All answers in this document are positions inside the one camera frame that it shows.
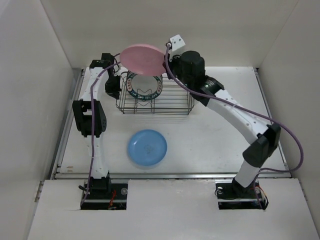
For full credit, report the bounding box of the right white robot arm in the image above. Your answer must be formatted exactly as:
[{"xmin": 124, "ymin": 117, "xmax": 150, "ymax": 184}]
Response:
[{"xmin": 163, "ymin": 50, "xmax": 281, "ymax": 197}]

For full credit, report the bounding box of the black wire dish rack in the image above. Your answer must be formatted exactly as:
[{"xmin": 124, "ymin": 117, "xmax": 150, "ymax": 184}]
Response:
[{"xmin": 116, "ymin": 71, "xmax": 195, "ymax": 115}]

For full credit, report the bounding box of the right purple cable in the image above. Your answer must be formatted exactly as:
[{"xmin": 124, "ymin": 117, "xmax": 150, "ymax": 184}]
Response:
[{"xmin": 163, "ymin": 43, "xmax": 305, "ymax": 210}]

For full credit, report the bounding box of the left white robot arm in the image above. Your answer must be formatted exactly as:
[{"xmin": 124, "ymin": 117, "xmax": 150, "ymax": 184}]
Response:
[{"xmin": 72, "ymin": 55, "xmax": 117, "ymax": 199}]

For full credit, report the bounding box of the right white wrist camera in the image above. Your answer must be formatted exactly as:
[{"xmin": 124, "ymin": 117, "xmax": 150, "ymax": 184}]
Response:
[{"xmin": 169, "ymin": 34, "xmax": 186, "ymax": 55}]

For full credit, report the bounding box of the metal front rail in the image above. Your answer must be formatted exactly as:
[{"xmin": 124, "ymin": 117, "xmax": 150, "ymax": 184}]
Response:
[{"xmin": 51, "ymin": 171, "xmax": 292, "ymax": 180}]

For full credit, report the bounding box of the blue plastic plate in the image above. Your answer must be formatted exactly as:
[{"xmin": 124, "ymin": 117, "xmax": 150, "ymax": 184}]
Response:
[{"xmin": 127, "ymin": 129, "xmax": 168, "ymax": 167}]

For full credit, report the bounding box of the pink plastic plate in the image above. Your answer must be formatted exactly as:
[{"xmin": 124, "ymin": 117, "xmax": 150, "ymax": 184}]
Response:
[{"xmin": 119, "ymin": 44, "xmax": 166, "ymax": 76}]

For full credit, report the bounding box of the dark green rimmed plate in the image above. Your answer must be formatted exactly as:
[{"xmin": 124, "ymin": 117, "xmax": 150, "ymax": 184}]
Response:
[{"xmin": 125, "ymin": 71, "xmax": 163, "ymax": 102}]

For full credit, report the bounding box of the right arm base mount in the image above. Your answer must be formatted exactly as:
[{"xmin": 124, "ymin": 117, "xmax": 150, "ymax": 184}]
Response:
[{"xmin": 214, "ymin": 179, "xmax": 269, "ymax": 210}]

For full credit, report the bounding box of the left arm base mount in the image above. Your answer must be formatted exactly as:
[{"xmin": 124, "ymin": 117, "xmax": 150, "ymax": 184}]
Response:
[{"xmin": 78, "ymin": 176, "xmax": 129, "ymax": 211}]

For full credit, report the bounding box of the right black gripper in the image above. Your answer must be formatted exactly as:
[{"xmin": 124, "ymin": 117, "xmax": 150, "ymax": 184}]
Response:
[{"xmin": 162, "ymin": 50, "xmax": 192, "ymax": 90}]

